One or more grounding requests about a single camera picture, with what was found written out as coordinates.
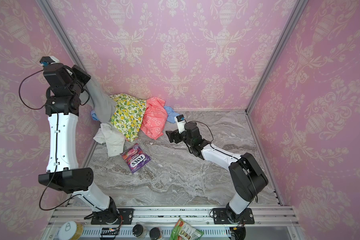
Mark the grey cloth garment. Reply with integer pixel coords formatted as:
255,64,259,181
80,78,116,123

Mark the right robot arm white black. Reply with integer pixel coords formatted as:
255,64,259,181
166,121,269,224

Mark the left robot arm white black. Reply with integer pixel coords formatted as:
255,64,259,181
38,61,123,225

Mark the light blue cloth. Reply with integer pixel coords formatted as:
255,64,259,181
91,106,180,124

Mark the pink patterned cloth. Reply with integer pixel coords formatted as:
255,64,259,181
140,97,168,140

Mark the lemon print yellow cloth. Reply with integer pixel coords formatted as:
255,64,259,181
110,94,147,142

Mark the white cream cloth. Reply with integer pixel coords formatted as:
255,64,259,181
93,123,126,157

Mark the purple Fox's candy bag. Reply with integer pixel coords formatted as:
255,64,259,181
121,144,151,174

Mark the green snack packet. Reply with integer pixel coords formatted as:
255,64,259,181
169,218,204,240

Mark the black round jar lid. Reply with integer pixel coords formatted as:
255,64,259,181
149,227,163,240
133,224,148,239

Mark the black round object bottom right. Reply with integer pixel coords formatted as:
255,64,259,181
230,226,247,240

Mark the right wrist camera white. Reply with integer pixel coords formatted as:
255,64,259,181
174,115,187,134

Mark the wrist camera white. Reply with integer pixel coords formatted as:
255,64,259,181
40,56,60,67
174,115,187,134

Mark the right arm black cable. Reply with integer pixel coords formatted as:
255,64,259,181
185,120,259,204

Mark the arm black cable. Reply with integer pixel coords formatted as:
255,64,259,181
185,120,259,204
17,69,92,212

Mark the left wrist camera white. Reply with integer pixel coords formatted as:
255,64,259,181
40,56,60,67

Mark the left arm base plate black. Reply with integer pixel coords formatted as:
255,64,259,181
91,208,134,225

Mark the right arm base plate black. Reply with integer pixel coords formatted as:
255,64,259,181
212,208,255,225

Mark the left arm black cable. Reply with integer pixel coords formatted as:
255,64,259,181
17,69,92,212

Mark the aluminium rail frame front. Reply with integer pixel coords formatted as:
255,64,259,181
41,205,304,240

